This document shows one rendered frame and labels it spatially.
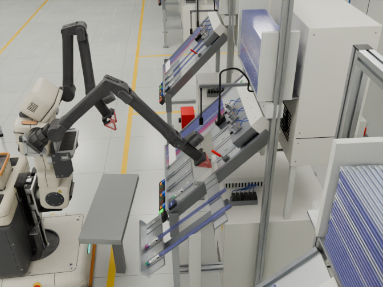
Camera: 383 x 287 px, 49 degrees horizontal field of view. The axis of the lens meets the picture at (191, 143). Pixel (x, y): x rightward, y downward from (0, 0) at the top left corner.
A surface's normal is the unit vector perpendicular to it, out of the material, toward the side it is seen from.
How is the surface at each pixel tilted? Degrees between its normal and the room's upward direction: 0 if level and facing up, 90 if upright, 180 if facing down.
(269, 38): 90
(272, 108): 90
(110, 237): 0
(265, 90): 90
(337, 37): 90
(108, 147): 0
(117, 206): 0
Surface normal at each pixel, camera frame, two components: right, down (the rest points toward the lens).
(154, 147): -0.01, -0.84
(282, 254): 0.07, 0.54
